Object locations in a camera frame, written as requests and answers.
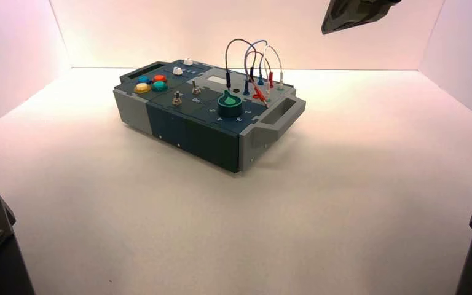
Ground green rotary knob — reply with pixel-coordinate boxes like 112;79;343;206
218;91;243;119

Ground grey and blue control box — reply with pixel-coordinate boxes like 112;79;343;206
112;59;307;173

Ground blue plug jumper wire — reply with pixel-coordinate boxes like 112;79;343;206
243;39;269;97

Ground black plug jumper wire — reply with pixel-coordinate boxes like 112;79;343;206
224;38;258;90

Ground white plug jumper wire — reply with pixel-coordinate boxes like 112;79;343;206
262;44;285;103

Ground red plug jumper wire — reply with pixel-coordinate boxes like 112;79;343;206
246;50;275;109

